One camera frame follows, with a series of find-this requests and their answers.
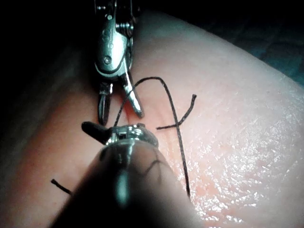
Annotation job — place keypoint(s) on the right arm needle driver jaw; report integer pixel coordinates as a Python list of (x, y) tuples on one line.
[(104, 104), (135, 104)]

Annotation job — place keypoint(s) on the left arm needle driver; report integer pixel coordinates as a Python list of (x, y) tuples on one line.
[(133, 133)]

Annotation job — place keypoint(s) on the right arm needle driver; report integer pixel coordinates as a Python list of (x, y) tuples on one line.
[(114, 47)]

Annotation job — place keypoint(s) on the left arm needle driver jaw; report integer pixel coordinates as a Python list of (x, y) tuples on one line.
[(95, 130)]

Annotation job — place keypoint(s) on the dark left arm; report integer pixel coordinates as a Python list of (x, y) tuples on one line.
[(107, 190)]

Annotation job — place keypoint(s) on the short black thread piece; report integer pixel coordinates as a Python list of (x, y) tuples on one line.
[(190, 111)]

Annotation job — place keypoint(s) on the tissue pad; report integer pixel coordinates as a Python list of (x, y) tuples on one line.
[(225, 118)]

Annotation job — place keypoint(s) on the blue-green cloth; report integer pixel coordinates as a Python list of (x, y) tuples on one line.
[(275, 50)]

